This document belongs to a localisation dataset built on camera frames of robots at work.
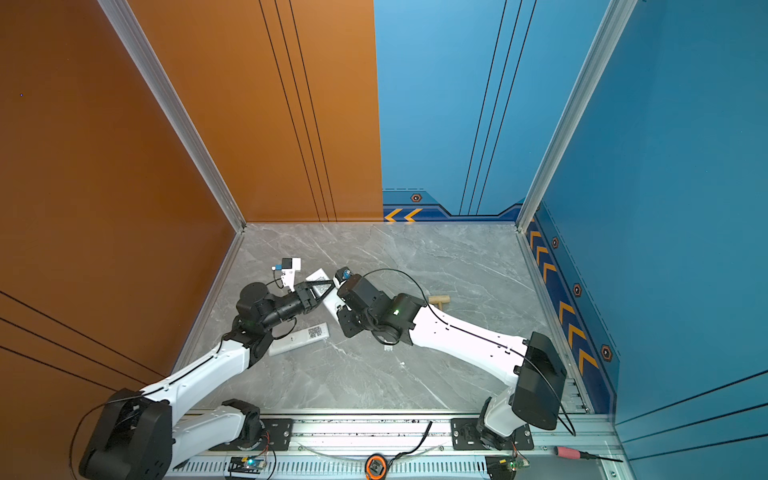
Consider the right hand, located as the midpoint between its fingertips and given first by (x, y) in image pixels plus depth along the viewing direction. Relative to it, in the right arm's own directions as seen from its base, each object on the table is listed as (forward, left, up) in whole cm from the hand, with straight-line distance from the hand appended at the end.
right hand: (340, 315), depth 74 cm
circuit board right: (-29, -39, -21) cm, 53 cm away
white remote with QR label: (+2, +15, -16) cm, 22 cm away
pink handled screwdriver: (-27, -56, -19) cm, 65 cm away
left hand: (+6, +1, +4) cm, 8 cm away
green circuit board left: (-29, +22, -20) cm, 41 cm away
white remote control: (+3, +2, +2) cm, 4 cm away
